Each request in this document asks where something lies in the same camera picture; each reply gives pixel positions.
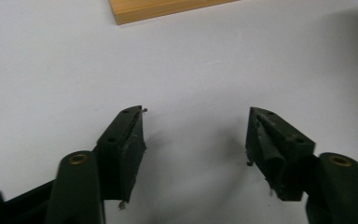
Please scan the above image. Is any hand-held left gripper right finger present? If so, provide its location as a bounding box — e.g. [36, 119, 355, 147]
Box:
[244, 106, 317, 203]

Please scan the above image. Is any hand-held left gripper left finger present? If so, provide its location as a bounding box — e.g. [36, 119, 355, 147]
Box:
[92, 105, 148, 210]

